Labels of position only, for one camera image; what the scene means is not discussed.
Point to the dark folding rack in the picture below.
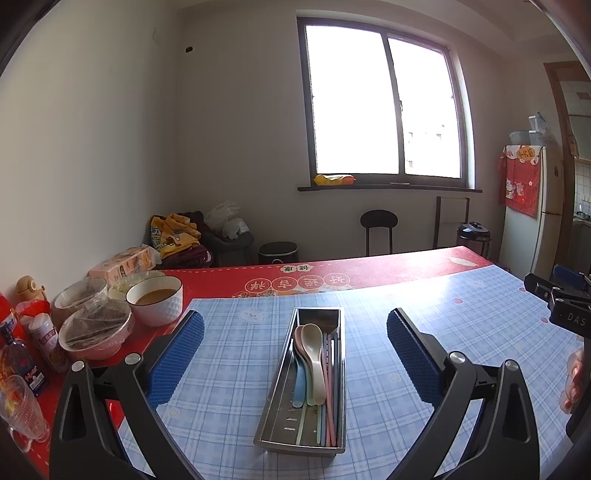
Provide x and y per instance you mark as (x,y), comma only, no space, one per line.
(437,221)

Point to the yellow garment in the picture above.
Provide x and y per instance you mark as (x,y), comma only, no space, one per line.
(175,233)

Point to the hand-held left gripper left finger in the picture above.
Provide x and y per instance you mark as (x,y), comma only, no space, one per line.
(178,360)

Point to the red plastic bag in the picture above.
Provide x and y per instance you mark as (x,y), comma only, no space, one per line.
(34,311)

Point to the blue spoon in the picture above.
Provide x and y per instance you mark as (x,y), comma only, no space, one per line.
(299,387)

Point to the red printed tablecloth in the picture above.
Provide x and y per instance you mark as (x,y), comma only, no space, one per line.
(369,272)

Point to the dark glass bottle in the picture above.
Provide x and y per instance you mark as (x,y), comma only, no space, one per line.
(23,369)

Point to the clear glass mug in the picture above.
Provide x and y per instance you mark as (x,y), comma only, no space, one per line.
(21,410)

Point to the stainless steel utensil tray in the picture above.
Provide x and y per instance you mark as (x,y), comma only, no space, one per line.
(277,429)

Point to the pink spoon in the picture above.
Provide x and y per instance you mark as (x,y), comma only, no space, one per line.
(298,339)

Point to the white jar red label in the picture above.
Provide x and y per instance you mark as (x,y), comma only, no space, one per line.
(44,341)

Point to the wooden door frame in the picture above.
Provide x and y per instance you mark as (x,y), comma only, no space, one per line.
(556,92)

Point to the beige spoon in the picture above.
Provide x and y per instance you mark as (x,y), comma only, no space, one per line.
(313,341)

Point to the dark framed window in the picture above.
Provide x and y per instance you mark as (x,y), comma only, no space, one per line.
(351,92)

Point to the white refrigerator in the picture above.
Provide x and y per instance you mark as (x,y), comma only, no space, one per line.
(549,230)

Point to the green spoon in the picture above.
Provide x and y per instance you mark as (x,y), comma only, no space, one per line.
(315,402)

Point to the printed tissue box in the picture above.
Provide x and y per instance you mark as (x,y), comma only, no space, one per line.
(120,267)

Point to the yellow packet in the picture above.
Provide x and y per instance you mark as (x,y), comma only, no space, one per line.
(333,180)

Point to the beige water bottle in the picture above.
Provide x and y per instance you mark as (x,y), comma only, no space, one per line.
(30,290)

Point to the white dimpled bowl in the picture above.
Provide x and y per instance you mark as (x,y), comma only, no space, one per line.
(157,311)

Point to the green chopstick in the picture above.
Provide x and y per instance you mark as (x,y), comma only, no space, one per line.
(301,429)
(319,429)

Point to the clear plastic bag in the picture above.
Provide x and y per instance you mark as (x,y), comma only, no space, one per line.
(226,219)

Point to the dark clothes pile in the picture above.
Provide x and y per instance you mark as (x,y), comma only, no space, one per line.
(201,224)

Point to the plastic-wrapped pink bowl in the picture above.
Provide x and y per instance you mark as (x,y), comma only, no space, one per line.
(101,344)

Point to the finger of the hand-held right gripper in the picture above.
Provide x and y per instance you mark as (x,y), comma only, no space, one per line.
(568,316)
(572,277)

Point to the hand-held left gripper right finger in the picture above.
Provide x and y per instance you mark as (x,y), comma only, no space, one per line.
(411,357)

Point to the blue plaid tablecloth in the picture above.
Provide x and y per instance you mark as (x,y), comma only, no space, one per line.
(231,346)

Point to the black round stool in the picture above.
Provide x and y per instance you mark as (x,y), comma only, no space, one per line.
(378,219)

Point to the black round bin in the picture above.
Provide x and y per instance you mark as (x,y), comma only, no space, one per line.
(278,254)

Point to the pink chopstick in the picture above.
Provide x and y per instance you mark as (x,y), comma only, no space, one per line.
(332,429)
(328,431)

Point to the dark round chair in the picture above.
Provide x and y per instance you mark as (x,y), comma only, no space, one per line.
(235,249)

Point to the person's right hand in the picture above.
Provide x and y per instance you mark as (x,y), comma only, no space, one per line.
(575,378)

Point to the black pressure cooker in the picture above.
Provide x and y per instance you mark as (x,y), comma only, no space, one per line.
(473,235)

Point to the red bottle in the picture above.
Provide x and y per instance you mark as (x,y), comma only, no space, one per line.
(7,314)

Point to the red printed cloth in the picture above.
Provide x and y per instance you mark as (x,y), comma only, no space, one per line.
(519,184)

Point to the plastic-wrapped clear bowl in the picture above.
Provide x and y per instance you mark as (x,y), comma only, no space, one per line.
(69,300)

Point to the dark red garment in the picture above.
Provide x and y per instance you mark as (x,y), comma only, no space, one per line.
(189,258)

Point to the clear plastic containers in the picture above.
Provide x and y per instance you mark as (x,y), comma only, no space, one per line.
(526,136)

